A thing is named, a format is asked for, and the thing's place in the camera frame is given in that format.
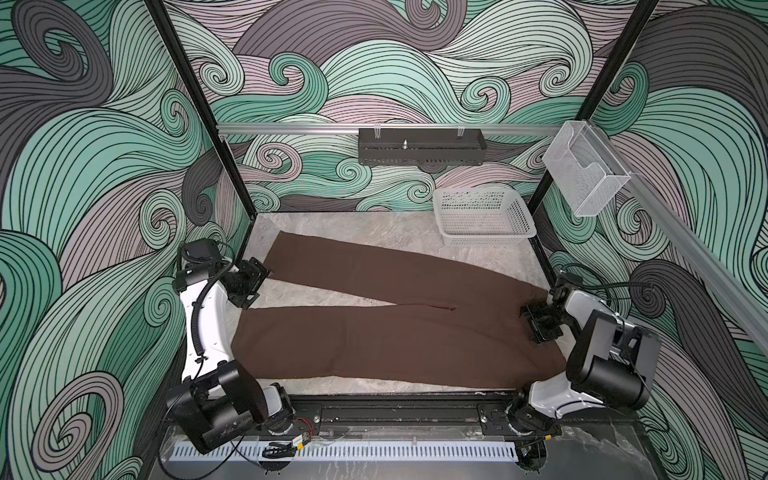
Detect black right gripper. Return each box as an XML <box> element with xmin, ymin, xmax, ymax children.
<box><xmin>521</xmin><ymin>302</ymin><xmax>576</xmax><ymax>345</ymax></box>

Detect brown trousers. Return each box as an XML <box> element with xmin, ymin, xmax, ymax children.
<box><xmin>232</xmin><ymin>232</ymin><xmax>566</xmax><ymax>389</ymax></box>

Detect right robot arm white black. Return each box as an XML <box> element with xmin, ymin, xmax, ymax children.
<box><xmin>507</xmin><ymin>273</ymin><xmax>661</xmax><ymax>436</ymax></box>

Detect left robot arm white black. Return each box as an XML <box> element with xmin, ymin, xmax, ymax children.
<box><xmin>166</xmin><ymin>239</ymin><xmax>294</xmax><ymax>454</ymax></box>

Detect white plastic laundry basket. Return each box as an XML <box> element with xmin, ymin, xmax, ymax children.
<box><xmin>433</xmin><ymin>186</ymin><xmax>537</xmax><ymax>248</ymax></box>

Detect black perforated metal tray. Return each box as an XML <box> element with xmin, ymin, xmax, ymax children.
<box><xmin>358</xmin><ymin>127</ymin><xmax>488</xmax><ymax>172</ymax></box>

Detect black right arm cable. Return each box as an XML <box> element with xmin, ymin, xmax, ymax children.
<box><xmin>560</xmin><ymin>262</ymin><xmax>655</xmax><ymax>301</ymax></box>

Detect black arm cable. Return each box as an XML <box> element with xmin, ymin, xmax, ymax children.
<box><xmin>560</xmin><ymin>262</ymin><xmax>655</xmax><ymax>301</ymax></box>
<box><xmin>179</xmin><ymin>239</ymin><xmax>235</xmax><ymax>361</ymax></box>

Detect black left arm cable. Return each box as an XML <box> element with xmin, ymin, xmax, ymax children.
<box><xmin>179</xmin><ymin>239</ymin><xmax>235</xmax><ymax>361</ymax></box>

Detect clear acrylic wall holder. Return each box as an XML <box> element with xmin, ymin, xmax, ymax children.
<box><xmin>543</xmin><ymin>121</ymin><xmax>630</xmax><ymax>217</ymax></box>

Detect aluminium rail right wall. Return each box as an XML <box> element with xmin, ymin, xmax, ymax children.
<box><xmin>597</xmin><ymin>128</ymin><xmax>767</xmax><ymax>352</ymax></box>

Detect aluminium rail wall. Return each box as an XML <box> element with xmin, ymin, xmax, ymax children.
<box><xmin>597</xmin><ymin>128</ymin><xmax>767</xmax><ymax>352</ymax></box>
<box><xmin>217</xmin><ymin>122</ymin><xmax>562</xmax><ymax>138</ymax></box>

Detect white slotted cable duct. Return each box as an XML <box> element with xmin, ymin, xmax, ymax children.
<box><xmin>167</xmin><ymin>440</ymin><xmax>518</xmax><ymax>463</ymax></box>

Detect aluminium rail back wall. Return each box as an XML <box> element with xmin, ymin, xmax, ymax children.
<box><xmin>217</xmin><ymin>122</ymin><xmax>562</xmax><ymax>138</ymax></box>

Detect black frame post left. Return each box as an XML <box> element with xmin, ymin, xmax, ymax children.
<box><xmin>145</xmin><ymin>0</ymin><xmax>257</xmax><ymax>223</ymax></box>

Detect black frame post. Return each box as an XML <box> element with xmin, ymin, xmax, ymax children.
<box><xmin>527</xmin><ymin>0</ymin><xmax>661</xmax><ymax>211</ymax></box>
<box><xmin>145</xmin><ymin>0</ymin><xmax>257</xmax><ymax>223</ymax></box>

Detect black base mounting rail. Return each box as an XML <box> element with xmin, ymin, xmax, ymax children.
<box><xmin>161</xmin><ymin>392</ymin><xmax>637</xmax><ymax>436</ymax></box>

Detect black frame post right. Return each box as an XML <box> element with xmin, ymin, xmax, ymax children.
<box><xmin>527</xmin><ymin>0</ymin><xmax>661</xmax><ymax>211</ymax></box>

